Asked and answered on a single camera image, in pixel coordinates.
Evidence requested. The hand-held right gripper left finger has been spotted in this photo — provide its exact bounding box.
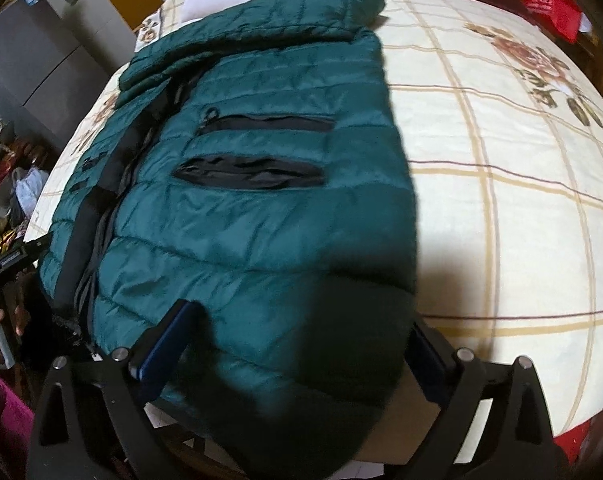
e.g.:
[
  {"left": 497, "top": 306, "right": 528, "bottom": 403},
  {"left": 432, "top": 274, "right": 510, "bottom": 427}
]
[{"left": 28, "top": 298, "right": 198, "bottom": 480}]

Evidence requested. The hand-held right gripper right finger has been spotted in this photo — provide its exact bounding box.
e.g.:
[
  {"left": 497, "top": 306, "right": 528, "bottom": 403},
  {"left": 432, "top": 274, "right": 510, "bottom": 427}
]
[{"left": 405, "top": 319, "right": 571, "bottom": 480}]

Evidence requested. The green puffer jacket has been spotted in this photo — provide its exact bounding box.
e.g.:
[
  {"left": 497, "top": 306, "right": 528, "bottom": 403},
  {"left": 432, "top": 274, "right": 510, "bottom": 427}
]
[{"left": 38, "top": 0, "right": 423, "bottom": 480}]

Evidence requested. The person's left forearm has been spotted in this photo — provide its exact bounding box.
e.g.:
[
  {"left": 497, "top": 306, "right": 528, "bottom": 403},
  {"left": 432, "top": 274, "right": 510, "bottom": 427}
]
[{"left": 0, "top": 369, "right": 35, "bottom": 480}]

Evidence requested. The white plastic bag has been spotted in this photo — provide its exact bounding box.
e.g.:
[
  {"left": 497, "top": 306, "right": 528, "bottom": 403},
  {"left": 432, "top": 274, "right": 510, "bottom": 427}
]
[{"left": 10, "top": 166, "right": 50, "bottom": 207}]

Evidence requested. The floral checked bed sheet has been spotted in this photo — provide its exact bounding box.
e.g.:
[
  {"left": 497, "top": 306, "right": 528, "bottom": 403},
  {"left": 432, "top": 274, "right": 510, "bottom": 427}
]
[{"left": 22, "top": 0, "right": 603, "bottom": 467}]

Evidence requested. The grey refrigerator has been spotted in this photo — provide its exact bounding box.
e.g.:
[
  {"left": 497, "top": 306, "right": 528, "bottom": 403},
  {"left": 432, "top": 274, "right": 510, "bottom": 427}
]
[{"left": 0, "top": 0, "right": 113, "bottom": 148}]

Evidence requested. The red shopping bag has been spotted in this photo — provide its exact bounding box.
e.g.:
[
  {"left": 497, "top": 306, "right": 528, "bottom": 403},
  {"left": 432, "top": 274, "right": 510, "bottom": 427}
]
[{"left": 523, "top": 0, "right": 585, "bottom": 44}]

